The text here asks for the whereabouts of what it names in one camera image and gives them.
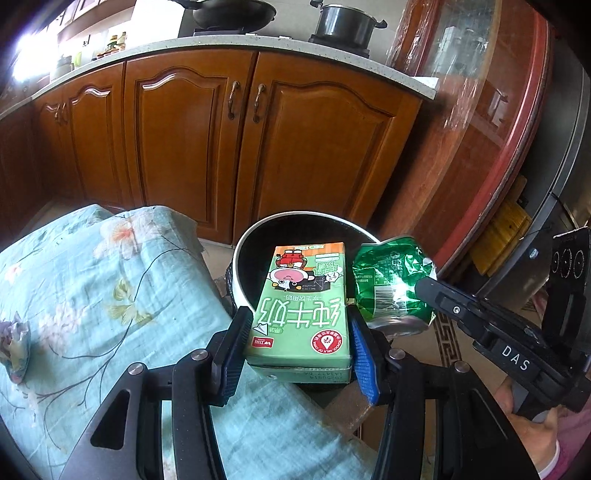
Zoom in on brown wooden base cabinets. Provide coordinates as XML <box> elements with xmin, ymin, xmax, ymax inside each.
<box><xmin>1</xmin><ymin>48</ymin><xmax>422</xmax><ymax>244</ymax></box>

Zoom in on crushed green can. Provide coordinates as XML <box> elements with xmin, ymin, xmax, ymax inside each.
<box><xmin>352</xmin><ymin>236</ymin><xmax>437</xmax><ymax>337</ymax></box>

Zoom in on green milk carton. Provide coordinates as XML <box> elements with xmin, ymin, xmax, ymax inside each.
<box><xmin>245</xmin><ymin>242</ymin><xmax>353</xmax><ymax>384</ymax></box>

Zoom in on person's right hand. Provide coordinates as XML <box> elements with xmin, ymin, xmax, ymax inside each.
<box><xmin>494</xmin><ymin>377</ymin><xmax>561</xmax><ymax>479</ymax></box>

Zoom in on light blue floral tablecloth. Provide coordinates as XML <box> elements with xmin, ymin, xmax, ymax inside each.
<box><xmin>1</xmin><ymin>205</ymin><xmax>376</xmax><ymax>479</ymax></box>

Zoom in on pastel paper ball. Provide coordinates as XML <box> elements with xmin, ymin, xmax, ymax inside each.
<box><xmin>0</xmin><ymin>312</ymin><xmax>31</xmax><ymax>385</ymax></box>

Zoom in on wooden glass door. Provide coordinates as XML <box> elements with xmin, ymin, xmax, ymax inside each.
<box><xmin>377</xmin><ymin>1</ymin><xmax>553</xmax><ymax>272</ymax></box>

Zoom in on round black trash bin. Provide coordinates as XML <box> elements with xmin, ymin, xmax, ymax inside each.
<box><xmin>225</xmin><ymin>211</ymin><xmax>380</xmax><ymax>312</ymax></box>

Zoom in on black stock pot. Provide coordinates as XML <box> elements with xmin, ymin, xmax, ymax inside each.
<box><xmin>310</xmin><ymin>0</ymin><xmax>388</xmax><ymax>50</ymax></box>

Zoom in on black wok with handle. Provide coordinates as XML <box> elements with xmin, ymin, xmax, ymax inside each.
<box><xmin>174</xmin><ymin>0</ymin><xmax>276</xmax><ymax>33</ymax></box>

